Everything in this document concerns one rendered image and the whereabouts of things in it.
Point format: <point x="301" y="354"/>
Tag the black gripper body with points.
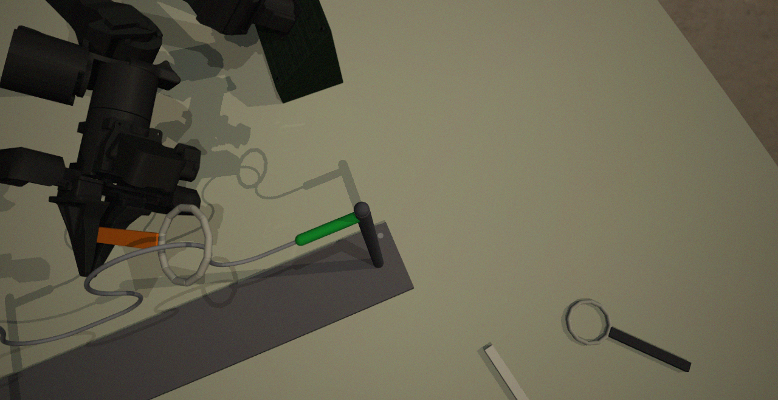
<point x="19" y="166"/>

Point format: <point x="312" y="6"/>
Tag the grey loop with orange handle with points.
<point x="139" y="239"/>

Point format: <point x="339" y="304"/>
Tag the grey ring with black handle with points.
<point x="627" y="339"/>

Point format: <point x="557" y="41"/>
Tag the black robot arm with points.
<point x="114" y="58"/>

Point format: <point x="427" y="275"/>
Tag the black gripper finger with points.
<point x="82" y="217"/>
<point x="115" y="217"/>

